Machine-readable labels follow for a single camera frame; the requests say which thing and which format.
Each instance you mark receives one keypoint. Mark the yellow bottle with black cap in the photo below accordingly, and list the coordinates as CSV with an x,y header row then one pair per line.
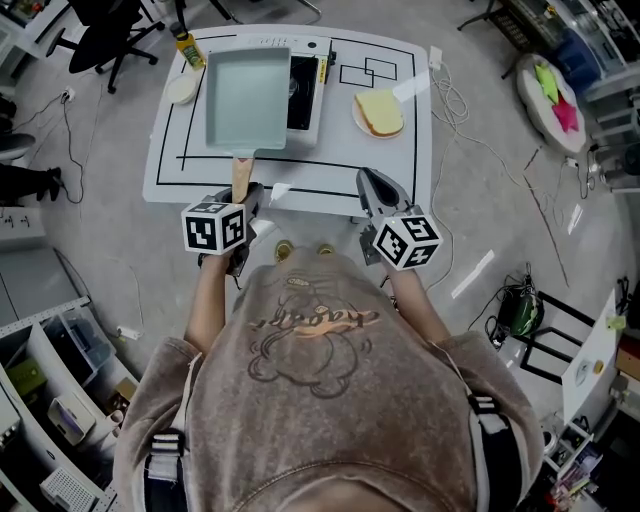
x,y
190,50

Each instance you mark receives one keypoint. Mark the green star cushion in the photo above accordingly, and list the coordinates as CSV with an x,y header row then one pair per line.
x,y
546,82

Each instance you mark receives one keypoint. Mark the person's right forearm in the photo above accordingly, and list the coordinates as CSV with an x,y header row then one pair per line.
x,y
417,305

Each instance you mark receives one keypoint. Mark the person's left forearm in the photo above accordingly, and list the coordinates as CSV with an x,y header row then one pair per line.
x,y
210,310

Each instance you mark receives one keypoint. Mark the person's right shoe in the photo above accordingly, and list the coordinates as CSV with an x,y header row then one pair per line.
x,y
325,249

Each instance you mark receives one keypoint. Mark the white floor socket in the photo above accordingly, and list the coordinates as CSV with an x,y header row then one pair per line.
x,y
68,94

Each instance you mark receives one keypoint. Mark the green striped round bag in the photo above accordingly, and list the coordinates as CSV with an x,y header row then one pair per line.
x,y
525,312

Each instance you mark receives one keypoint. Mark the white side table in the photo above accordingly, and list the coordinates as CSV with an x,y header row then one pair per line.
x,y
590,395

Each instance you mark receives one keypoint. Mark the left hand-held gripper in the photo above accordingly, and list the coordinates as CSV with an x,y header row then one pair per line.
x,y
215,230

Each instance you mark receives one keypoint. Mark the white portable stove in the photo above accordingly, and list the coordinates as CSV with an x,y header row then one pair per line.
x,y
304,95

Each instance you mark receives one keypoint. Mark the white table with black lines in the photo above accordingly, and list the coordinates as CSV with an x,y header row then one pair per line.
x,y
340,170

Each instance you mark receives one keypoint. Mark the person's brown printed shirt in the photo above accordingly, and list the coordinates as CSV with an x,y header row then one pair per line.
x,y
325,415

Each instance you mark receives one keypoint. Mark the white perforated shelf unit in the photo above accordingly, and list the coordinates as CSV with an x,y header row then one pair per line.
x,y
35,350

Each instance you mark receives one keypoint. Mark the black office chair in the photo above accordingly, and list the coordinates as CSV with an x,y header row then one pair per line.
x,y
100,35

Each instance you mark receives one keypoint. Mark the pink star cushion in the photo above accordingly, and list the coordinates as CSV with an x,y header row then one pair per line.
x,y
566,114

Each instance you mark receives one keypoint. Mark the square light blue pan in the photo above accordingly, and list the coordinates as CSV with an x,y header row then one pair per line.
x,y
247,97

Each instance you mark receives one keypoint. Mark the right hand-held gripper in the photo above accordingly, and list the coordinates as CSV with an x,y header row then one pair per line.
x,y
405,242

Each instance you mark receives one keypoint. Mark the white floor power strip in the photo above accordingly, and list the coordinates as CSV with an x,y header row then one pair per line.
x,y
129,332

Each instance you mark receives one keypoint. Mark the person's shoe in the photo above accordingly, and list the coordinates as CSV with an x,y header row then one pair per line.
x,y
284,251
325,249

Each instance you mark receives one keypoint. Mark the small white bowl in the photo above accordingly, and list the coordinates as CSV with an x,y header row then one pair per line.
x,y
181,90

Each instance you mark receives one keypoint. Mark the bread slice on plate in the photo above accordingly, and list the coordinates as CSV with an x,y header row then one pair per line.
x,y
356,122

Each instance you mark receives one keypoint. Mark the slice of bread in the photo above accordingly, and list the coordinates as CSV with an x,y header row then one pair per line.
x,y
380,112

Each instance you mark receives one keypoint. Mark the person's left shoe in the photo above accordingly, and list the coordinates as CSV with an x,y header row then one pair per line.
x,y
284,251

